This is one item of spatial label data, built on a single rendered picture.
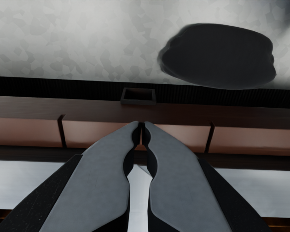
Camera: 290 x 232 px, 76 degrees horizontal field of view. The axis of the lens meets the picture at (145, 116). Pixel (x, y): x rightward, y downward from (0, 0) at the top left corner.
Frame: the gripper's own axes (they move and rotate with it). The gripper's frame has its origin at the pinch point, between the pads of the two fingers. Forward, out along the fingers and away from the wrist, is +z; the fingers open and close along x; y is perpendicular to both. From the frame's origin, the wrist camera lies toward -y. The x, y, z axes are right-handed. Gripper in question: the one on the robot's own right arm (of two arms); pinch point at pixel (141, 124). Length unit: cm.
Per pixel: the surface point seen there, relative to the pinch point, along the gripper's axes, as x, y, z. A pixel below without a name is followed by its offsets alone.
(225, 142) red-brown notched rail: 10.5, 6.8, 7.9
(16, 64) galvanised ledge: -22.4, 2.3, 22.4
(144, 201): 0.9, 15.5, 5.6
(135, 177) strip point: -0.4, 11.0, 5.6
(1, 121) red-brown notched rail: -16.2, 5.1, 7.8
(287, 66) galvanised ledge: 25.6, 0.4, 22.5
